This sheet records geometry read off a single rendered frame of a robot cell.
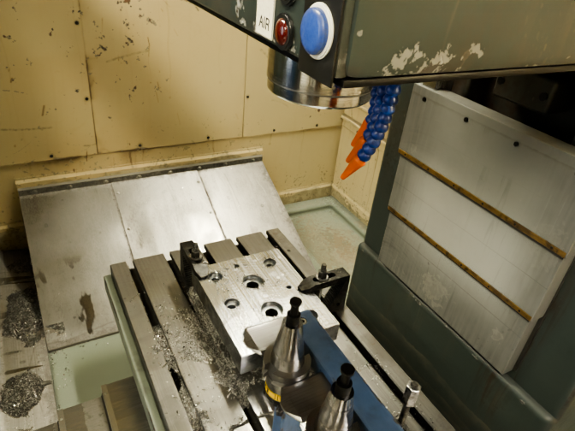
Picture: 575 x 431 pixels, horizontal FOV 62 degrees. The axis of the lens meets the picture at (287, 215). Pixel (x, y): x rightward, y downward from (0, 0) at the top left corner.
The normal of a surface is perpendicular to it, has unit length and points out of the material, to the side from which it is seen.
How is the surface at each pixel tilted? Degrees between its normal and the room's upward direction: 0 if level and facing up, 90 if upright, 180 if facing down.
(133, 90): 90
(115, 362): 0
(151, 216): 25
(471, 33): 90
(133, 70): 90
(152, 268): 0
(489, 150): 90
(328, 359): 0
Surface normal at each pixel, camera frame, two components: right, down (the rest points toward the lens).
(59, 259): 0.28, -0.56
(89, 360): 0.10, -0.84
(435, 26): 0.48, 0.51
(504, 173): -0.87, 0.21
